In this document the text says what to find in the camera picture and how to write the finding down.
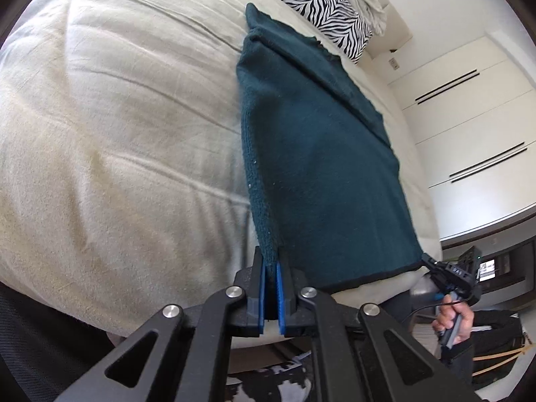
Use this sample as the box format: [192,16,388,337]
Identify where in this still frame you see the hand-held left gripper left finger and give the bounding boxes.
[54,246,269,402]

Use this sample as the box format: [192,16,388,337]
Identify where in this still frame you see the white wardrobe with black handles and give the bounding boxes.
[387,36,536,241]

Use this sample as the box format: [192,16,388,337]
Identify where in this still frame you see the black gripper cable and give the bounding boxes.
[401,292,459,324]

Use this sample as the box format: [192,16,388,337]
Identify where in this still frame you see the lit screen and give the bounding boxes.
[477,260,497,282]

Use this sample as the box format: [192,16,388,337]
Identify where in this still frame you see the zebra print pillow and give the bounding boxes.
[259,0,373,64]

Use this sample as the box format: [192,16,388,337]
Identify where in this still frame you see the bed with cream sheet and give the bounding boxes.
[0,0,443,350]

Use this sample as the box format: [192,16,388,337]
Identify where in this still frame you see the person's right forearm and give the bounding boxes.
[439,337,475,390]

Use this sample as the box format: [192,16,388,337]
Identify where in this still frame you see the black bag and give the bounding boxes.
[471,310,529,388]

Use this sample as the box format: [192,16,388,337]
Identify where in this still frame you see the person's right hand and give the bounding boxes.
[431,301,475,346]

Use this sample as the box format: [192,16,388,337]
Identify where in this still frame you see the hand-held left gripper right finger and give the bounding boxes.
[274,249,482,402]

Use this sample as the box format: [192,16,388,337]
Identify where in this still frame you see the black and white cowhide rug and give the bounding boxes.
[225,351,314,402]

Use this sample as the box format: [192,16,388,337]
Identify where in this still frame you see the dark teal knit garment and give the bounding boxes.
[235,2,424,294]

